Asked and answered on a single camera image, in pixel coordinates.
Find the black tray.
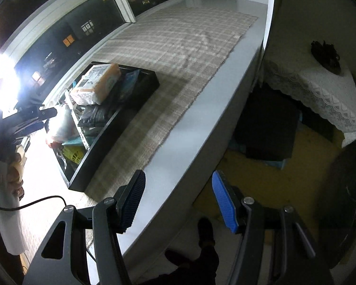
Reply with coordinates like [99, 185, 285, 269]
[52, 62, 161, 192]

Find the yellow plastic basket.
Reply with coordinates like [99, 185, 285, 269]
[61, 145, 85, 167]

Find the black object on tablecloth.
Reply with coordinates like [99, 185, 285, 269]
[310, 39, 342, 75]

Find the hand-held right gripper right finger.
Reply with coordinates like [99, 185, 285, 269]
[211, 171, 334, 285]

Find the clear plastic bag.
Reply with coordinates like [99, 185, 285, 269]
[46, 105, 78, 149]

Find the blue flat packet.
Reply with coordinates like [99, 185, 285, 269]
[119, 70, 143, 101]

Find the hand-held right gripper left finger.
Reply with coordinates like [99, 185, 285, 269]
[22, 169, 146, 285]

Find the black folded pouch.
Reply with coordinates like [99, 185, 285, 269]
[77, 104, 113, 129]

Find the thin black cable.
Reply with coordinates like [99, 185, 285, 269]
[0, 195, 97, 262]

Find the black box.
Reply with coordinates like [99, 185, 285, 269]
[234, 86, 300, 162]

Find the white lace tablecloth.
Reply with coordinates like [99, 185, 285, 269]
[262, 52, 356, 149]

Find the ring light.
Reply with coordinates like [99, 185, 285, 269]
[0, 52, 23, 118]

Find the person's left forearm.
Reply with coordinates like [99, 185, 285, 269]
[0, 160, 28, 256]

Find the white window frame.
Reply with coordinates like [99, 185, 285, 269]
[0, 0, 241, 66]

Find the person's left hand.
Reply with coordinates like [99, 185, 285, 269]
[4, 145, 27, 201]

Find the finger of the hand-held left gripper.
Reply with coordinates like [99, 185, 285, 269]
[6, 121, 46, 135]
[9, 108, 59, 120]

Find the orange and white package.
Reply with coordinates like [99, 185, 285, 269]
[70, 63, 121, 106]

